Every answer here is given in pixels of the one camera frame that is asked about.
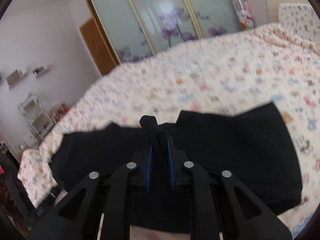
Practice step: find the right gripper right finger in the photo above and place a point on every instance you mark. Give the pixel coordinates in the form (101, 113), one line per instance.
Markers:
(222, 205)

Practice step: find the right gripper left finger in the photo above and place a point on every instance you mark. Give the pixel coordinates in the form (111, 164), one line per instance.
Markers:
(95, 208)

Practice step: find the black pants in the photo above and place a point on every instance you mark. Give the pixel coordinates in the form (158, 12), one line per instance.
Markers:
(255, 146)

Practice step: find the red items on floor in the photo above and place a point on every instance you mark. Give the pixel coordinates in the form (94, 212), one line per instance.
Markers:
(58, 112)

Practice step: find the white metal shelf rack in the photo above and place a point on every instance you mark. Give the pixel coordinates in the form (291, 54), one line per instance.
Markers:
(39, 122)

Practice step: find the cartoon animal print blanket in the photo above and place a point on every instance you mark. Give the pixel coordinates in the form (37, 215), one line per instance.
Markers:
(227, 74)

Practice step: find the brown wooden door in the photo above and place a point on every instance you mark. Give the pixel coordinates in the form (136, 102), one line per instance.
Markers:
(99, 49)

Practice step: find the frosted glass floral wardrobe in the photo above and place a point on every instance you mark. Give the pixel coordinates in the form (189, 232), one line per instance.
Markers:
(138, 29)

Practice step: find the clear tube of plush toys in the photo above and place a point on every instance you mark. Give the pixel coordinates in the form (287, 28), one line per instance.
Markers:
(244, 14)

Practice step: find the animal print pillow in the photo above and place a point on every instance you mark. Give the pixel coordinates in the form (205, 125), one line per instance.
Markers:
(300, 23)

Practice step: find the wall shelf with items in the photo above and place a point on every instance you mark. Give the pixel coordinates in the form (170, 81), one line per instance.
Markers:
(39, 71)

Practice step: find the wall shelf with box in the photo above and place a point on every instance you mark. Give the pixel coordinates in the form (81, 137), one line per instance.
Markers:
(15, 77)

